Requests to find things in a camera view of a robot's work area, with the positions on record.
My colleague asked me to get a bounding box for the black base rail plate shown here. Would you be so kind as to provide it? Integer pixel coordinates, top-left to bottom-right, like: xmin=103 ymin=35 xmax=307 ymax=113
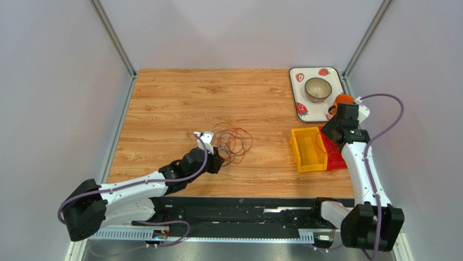
xmin=148 ymin=196 xmax=337 ymax=239

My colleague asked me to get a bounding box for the coloured wire bundle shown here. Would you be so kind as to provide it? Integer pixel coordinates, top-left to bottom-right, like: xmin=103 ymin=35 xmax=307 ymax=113
xmin=209 ymin=122 xmax=254 ymax=167

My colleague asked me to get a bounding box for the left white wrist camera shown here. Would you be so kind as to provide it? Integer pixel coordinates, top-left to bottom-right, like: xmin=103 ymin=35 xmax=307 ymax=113
xmin=193 ymin=131 xmax=215 ymax=154

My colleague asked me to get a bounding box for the beige ceramic bowl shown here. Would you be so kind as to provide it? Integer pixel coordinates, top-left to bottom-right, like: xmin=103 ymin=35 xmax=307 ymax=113
xmin=304 ymin=77 xmax=333 ymax=103

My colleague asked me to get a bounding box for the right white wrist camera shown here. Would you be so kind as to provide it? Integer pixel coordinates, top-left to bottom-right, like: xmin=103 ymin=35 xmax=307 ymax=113
xmin=354 ymin=96 xmax=370 ymax=123

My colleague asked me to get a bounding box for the thin red wire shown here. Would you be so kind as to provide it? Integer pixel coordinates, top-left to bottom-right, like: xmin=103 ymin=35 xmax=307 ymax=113
xmin=314 ymin=128 xmax=342 ymax=164

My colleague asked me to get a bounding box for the red plastic bin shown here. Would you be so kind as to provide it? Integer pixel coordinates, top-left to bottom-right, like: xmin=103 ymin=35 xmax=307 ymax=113
xmin=318 ymin=126 xmax=347 ymax=171

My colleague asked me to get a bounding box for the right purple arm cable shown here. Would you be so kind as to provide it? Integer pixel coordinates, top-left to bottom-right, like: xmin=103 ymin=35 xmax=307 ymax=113
xmin=314 ymin=93 xmax=405 ymax=261

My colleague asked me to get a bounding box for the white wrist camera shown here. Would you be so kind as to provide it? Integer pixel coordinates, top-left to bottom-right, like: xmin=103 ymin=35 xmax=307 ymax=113
xmin=193 ymin=131 xmax=215 ymax=154
xmin=354 ymin=96 xmax=370 ymax=123

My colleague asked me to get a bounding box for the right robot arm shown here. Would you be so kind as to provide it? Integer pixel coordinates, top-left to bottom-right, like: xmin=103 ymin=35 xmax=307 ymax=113
xmin=312 ymin=103 xmax=405 ymax=252

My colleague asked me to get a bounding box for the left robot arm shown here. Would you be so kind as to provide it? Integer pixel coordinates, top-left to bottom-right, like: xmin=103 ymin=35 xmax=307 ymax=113
xmin=58 ymin=147 xmax=225 ymax=242

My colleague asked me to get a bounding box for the yellow plastic bin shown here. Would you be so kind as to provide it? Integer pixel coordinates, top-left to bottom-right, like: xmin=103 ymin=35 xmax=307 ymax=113
xmin=289 ymin=127 xmax=327 ymax=173

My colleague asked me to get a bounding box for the orange mug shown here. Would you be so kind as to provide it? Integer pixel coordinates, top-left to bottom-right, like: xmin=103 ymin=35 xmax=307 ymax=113
xmin=328 ymin=94 xmax=354 ymax=116

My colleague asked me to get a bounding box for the strawberry pattern tray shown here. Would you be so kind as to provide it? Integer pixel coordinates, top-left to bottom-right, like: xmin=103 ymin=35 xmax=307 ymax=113
xmin=289 ymin=67 xmax=345 ymax=123

